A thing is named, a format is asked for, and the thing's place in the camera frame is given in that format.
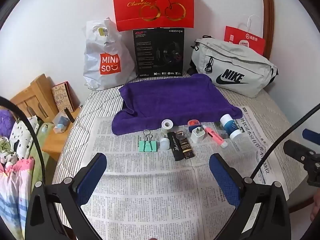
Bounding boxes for small translucent white bottle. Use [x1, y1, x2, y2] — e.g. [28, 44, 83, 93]
[160, 137, 171, 151]

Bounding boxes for purple towel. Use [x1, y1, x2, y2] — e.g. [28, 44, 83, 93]
[111, 74, 243, 136]

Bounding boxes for black headset box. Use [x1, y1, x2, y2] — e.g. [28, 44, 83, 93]
[132, 27, 185, 77]

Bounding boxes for wooden cabinet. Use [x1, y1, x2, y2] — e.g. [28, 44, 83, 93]
[10, 74, 84, 162]

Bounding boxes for red gift bag gold cherries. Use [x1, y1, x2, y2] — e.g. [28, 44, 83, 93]
[111, 0, 195, 32]

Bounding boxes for small blue white box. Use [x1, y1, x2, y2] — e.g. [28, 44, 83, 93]
[52, 112, 71, 133]

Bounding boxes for white dotted cloth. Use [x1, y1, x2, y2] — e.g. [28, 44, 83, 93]
[10, 115, 43, 160]

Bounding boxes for pink quilt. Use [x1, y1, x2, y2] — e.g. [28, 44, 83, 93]
[0, 155, 35, 230]

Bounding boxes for white plastic shopping bag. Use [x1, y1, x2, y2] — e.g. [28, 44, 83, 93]
[83, 17, 137, 91]

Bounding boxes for pink highlighter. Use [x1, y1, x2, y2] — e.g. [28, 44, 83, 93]
[203, 125, 228, 148]

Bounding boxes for black tube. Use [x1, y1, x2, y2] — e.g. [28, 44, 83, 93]
[168, 131, 182, 161]

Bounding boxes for black cable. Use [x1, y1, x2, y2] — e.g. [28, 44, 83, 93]
[249, 105, 320, 182]
[0, 96, 85, 240]

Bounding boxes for clear round cap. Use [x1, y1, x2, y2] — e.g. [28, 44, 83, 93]
[175, 130, 188, 143]

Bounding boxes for person's right forearm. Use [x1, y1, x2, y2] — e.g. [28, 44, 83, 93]
[310, 187, 320, 223]

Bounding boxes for red paper bag white handles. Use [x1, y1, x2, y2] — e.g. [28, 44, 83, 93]
[224, 14, 266, 55]

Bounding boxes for mint green binder clip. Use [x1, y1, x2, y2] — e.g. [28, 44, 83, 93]
[138, 129, 158, 152]

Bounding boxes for blue white bottle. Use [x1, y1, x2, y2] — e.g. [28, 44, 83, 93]
[220, 114, 243, 141]

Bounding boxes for grey waist bag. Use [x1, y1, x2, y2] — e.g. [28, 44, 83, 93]
[189, 35, 279, 98]

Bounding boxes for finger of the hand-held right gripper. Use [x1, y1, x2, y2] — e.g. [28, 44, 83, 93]
[283, 140, 320, 186]
[302, 128, 320, 139]

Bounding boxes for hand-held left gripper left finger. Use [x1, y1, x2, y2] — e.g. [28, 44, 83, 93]
[25, 152, 108, 240]

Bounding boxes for white tape roll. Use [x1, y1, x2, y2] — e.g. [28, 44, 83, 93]
[161, 119, 173, 133]

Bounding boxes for white charger plug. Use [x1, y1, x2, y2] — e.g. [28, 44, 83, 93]
[191, 127, 206, 144]

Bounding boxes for newspaper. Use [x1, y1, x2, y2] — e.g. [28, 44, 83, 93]
[80, 105, 308, 240]

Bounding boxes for pink jar blue lid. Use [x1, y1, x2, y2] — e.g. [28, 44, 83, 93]
[187, 119, 202, 133]

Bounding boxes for purple plush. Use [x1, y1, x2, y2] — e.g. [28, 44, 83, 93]
[0, 106, 16, 138]

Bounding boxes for brown wooden frame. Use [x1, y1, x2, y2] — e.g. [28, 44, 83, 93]
[259, 0, 275, 61]

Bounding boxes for brown patterned box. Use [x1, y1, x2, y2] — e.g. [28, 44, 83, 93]
[52, 81, 75, 113]

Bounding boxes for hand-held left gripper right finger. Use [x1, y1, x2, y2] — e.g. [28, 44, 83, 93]
[209, 152, 293, 240]

